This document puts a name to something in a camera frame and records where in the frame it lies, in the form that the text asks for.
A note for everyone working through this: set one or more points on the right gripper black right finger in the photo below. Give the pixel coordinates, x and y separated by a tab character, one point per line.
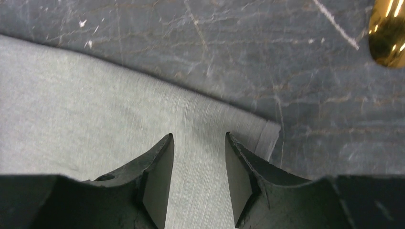
264	196

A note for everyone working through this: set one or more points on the grey cloth napkin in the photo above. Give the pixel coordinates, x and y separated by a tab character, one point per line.
72	114

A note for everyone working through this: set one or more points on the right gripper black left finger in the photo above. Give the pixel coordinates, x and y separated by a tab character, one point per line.
133	196

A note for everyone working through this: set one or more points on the gold spoon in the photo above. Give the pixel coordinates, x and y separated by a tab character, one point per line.
387	33

